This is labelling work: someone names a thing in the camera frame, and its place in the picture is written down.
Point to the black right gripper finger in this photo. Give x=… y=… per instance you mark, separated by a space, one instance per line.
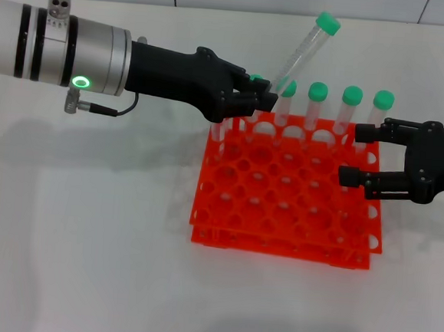
x=351 y=177
x=366 y=133

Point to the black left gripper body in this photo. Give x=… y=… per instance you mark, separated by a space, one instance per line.
x=175 y=77

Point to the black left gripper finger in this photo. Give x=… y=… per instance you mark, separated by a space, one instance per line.
x=265 y=101
x=251 y=84

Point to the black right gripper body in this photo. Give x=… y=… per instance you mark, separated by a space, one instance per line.
x=438 y=160

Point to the clear test tube green cap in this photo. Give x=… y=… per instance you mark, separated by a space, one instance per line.
x=328 y=23
x=290 y=90
x=352 y=96
x=318 y=91
x=256 y=77
x=383 y=100
x=218 y=133

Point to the orange test tube rack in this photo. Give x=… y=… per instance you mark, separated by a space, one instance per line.
x=280 y=201

